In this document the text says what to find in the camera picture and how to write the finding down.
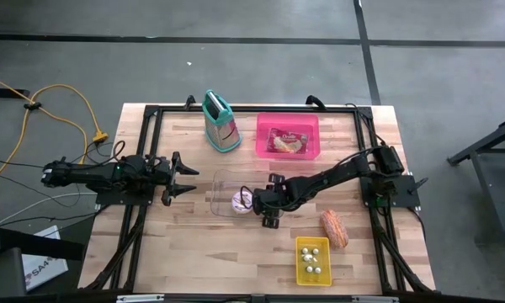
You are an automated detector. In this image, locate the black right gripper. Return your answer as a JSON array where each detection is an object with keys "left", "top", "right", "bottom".
[{"left": 254, "top": 173, "right": 295, "bottom": 230}]

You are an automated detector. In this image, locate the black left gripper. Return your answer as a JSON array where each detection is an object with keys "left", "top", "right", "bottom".
[{"left": 153, "top": 151, "right": 200, "bottom": 207}]

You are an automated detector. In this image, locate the pink frosted toy donut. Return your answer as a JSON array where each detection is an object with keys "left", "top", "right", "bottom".
[{"left": 231, "top": 189, "right": 254, "bottom": 215}]

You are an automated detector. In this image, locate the red snack packet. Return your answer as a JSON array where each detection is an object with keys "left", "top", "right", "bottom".
[{"left": 266, "top": 127, "right": 311, "bottom": 155}]

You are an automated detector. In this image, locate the clear plastic bin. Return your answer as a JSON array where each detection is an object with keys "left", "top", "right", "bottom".
[{"left": 211, "top": 168, "right": 287, "bottom": 218}]

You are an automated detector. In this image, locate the teal and metal box grater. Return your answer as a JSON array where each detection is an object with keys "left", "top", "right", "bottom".
[{"left": 201, "top": 88, "right": 242, "bottom": 153}]

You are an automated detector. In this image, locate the seeded toy bread loaf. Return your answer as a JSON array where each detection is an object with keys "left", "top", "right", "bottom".
[{"left": 319, "top": 209, "right": 349, "bottom": 250}]

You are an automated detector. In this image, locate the pink plastic bin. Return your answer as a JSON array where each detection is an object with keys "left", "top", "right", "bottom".
[{"left": 255, "top": 112, "right": 321, "bottom": 161}]

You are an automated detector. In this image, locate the yellow plastic basket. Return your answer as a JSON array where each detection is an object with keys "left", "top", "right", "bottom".
[{"left": 295, "top": 236, "right": 333, "bottom": 287}]

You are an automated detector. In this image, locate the white printed box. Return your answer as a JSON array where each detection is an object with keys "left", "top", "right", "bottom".
[{"left": 21, "top": 225, "right": 69, "bottom": 292}]

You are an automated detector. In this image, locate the black floor bar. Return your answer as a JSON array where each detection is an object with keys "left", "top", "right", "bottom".
[{"left": 0, "top": 87, "right": 30, "bottom": 99}]

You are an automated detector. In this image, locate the dark grey furniture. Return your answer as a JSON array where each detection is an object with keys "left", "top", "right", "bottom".
[{"left": 0, "top": 138, "right": 85, "bottom": 303}]

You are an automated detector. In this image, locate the black metal stand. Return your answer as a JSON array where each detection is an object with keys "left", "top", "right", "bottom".
[{"left": 445, "top": 114, "right": 505, "bottom": 245}]

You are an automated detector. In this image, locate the yellow extension cable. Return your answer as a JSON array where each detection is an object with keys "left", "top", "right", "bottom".
[{"left": 0, "top": 71, "right": 109, "bottom": 180}]

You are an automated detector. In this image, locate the silver metal bracket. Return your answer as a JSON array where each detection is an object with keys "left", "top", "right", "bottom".
[
  {"left": 351, "top": 295, "right": 400, "bottom": 303},
  {"left": 115, "top": 294, "right": 165, "bottom": 303}
]

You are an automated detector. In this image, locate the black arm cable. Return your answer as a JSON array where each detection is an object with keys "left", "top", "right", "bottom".
[{"left": 344, "top": 103, "right": 385, "bottom": 147}]

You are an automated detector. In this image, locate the white floor cable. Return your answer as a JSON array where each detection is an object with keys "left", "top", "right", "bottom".
[{"left": 0, "top": 191, "right": 98, "bottom": 224}]

